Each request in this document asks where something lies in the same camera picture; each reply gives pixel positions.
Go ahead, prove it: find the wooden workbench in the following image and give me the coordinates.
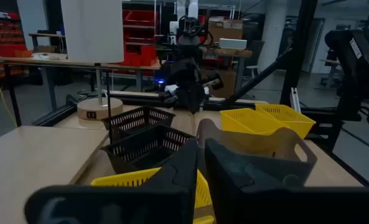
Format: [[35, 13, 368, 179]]
[[0, 52, 162, 110]]

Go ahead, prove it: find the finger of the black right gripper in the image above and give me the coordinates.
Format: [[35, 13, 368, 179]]
[[175, 85, 191, 111], [190, 85, 206, 114]]

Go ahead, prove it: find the black perforated plastic basket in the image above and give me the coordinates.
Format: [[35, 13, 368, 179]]
[[101, 124, 196, 175], [101, 106, 176, 142]]

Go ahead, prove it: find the cardboard box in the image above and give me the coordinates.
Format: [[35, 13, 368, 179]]
[[208, 16, 245, 43]]

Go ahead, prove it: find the smoke grey translucent bin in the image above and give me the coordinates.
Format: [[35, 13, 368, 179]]
[[196, 118, 318, 187]]

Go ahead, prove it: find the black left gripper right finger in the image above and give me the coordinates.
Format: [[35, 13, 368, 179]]
[[204, 138, 369, 224]]

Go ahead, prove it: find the red bin storage shelving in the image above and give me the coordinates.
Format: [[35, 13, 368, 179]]
[[0, 11, 28, 79]]

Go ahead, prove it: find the yellow perforated plastic basket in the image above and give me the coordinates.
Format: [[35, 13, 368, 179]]
[[220, 108, 287, 136], [255, 103, 317, 139], [90, 167, 217, 224]]

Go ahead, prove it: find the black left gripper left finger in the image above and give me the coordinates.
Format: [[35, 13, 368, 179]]
[[24, 138, 199, 224]]

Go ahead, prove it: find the white shade wooden base lamp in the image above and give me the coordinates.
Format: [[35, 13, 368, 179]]
[[60, 0, 124, 121]]

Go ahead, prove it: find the white building column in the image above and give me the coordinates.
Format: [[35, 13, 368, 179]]
[[258, 0, 290, 73]]

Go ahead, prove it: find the white flat box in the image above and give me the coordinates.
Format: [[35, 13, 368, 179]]
[[218, 37, 248, 51]]

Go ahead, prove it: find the black aluminium rig frame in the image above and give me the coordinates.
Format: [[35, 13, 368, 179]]
[[33, 0, 369, 187]]

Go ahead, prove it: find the red bin rack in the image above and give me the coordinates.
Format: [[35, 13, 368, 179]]
[[121, 9, 160, 68]]

